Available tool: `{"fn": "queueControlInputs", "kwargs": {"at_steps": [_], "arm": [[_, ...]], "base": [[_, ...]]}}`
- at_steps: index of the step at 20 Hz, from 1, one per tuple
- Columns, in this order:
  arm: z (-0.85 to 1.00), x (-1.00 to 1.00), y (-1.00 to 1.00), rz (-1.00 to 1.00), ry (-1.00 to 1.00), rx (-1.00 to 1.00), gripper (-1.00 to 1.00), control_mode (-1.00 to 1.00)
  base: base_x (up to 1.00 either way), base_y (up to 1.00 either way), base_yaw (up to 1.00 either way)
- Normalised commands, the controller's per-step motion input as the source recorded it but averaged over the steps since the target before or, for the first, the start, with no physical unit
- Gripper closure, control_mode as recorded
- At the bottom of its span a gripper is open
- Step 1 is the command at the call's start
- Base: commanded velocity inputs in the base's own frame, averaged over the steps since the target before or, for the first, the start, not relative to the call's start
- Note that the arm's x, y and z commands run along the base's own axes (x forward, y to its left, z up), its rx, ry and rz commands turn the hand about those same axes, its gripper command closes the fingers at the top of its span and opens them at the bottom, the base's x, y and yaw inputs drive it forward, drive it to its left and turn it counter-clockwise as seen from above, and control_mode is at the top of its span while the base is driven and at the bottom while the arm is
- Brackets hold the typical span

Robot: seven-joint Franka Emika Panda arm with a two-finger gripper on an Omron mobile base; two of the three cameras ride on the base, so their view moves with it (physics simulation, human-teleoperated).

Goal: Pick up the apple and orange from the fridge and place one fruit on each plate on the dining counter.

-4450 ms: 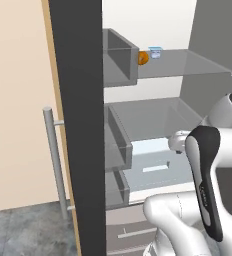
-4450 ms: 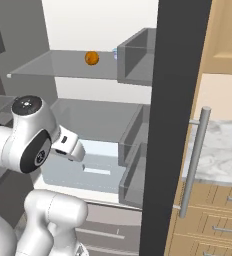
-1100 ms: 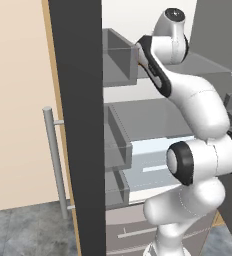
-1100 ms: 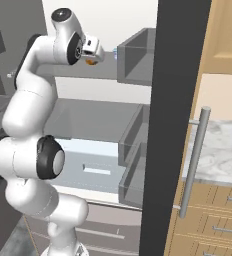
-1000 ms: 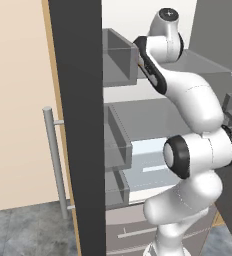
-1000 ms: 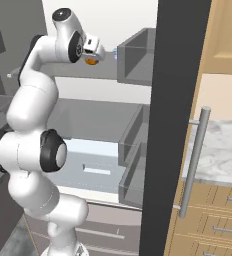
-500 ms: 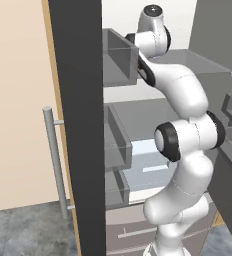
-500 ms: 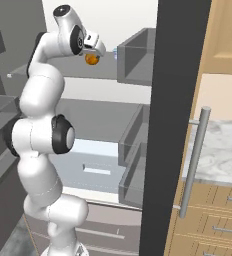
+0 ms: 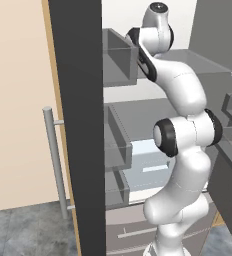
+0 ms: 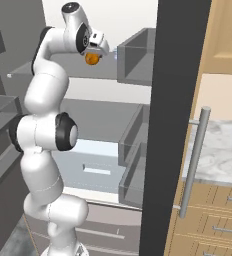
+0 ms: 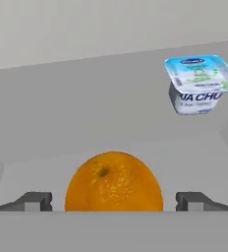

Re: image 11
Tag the white blue yogurt cup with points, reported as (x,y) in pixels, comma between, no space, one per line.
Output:
(201,82)

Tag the orange fruit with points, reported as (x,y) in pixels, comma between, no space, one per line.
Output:
(114,183)

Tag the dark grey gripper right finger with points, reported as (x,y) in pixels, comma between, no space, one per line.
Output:
(191,199)

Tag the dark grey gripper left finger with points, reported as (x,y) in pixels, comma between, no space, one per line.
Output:
(35,199)

